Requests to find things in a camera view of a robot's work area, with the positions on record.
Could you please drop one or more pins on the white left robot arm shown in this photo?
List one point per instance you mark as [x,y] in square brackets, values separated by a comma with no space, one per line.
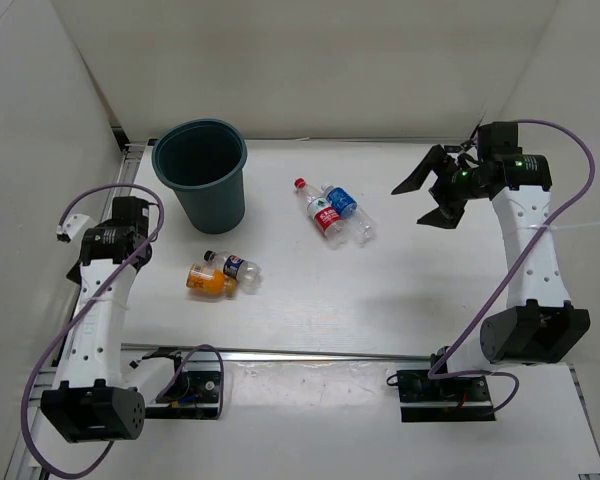
[92,402]

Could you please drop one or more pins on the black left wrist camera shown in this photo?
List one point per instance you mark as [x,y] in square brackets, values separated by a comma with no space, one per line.
[131,211]

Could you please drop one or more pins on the orange juice bottle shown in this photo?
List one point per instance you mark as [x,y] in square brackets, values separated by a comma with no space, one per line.
[209,281]

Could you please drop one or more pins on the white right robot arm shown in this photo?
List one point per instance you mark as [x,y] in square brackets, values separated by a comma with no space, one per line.
[530,318]

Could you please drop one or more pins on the black cap Pepsi bottle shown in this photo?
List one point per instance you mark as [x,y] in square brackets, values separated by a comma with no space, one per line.
[247,274]

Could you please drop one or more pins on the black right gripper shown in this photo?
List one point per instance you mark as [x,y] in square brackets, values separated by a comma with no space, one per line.
[448,213]

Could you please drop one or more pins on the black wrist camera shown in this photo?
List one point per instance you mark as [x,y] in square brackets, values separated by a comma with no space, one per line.
[497,138]
[131,211]

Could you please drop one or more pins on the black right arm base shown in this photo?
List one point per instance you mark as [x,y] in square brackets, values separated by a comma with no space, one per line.
[422,400]

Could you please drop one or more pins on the red label water bottle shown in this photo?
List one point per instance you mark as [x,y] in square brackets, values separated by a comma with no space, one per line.
[321,213]

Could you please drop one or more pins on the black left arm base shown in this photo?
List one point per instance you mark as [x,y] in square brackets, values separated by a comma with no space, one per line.
[178,384]

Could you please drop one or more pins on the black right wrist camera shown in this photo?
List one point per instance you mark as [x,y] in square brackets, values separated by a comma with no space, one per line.
[497,138]

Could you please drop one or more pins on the blue label water bottle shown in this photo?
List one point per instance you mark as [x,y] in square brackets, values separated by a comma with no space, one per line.
[360,226]

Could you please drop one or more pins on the dark green plastic bin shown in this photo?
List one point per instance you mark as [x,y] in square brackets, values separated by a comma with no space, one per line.
[202,162]

